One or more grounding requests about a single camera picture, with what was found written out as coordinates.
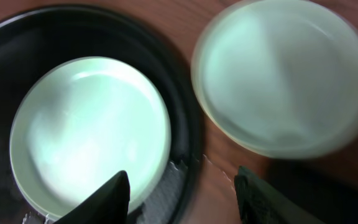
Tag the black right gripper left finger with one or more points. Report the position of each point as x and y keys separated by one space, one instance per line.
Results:
x=108 y=205

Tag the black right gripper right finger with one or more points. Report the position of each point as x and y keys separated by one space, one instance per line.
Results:
x=260 y=203

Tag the mint plate with red stain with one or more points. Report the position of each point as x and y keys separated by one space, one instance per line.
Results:
x=80 y=124

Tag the plain mint green plate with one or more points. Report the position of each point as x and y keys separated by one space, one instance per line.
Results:
x=280 y=78

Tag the black rectangular tray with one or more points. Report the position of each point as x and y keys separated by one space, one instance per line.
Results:
x=325 y=198

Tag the round black tray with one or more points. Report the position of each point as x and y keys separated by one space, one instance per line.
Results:
x=35 y=41

